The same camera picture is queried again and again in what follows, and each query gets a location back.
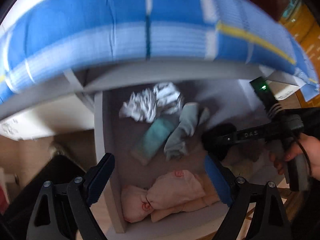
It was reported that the pink printed cloth bundle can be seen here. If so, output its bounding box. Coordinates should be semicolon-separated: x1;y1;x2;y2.
121;170;220;223

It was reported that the person's right hand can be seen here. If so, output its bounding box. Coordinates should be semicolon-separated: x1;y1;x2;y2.
269;133;320;180

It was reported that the grey-green sock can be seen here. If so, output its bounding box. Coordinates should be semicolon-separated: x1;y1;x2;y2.
164;102;210;161

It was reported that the beige shoe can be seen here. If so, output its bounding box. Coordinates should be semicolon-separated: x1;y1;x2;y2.
48;141;66;158

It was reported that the teal folded towel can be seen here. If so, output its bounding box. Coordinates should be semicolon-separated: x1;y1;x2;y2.
130;115;178;166

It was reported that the white drawer box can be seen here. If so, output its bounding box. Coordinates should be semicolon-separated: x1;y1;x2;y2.
94;80;282;239

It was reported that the white striped crumpled cloth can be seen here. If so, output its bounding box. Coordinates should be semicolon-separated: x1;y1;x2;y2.
119;82;184;123

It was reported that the blue plaid tablecloth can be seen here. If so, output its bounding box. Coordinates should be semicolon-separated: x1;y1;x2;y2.
1;0;319;102

